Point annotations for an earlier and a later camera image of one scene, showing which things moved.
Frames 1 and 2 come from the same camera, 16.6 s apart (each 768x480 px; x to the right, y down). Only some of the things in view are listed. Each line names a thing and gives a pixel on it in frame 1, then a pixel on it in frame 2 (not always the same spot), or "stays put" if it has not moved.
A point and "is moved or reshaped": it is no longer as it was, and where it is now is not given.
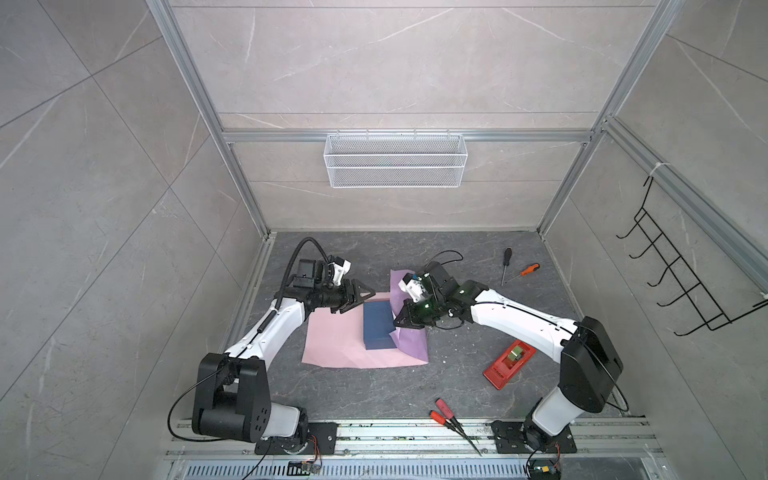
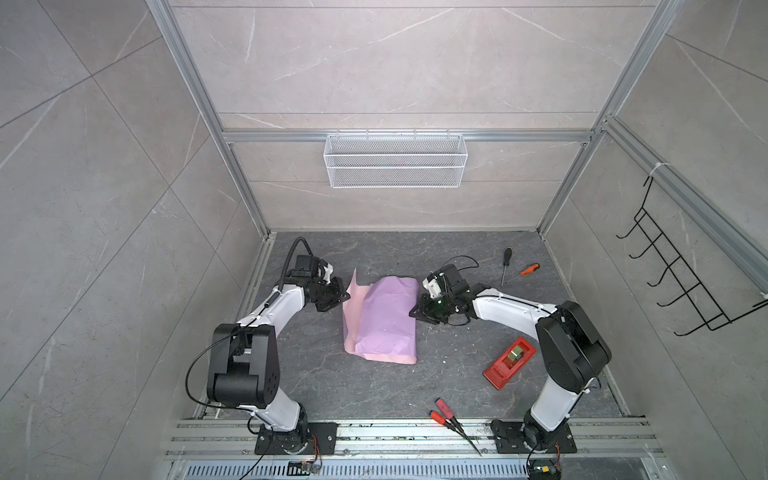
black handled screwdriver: x=506 y=261 stays put
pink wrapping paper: x=338 y=339 is moved or reshaped
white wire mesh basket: x=395 y=160 stays put
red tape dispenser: x=511 y=362 stays put
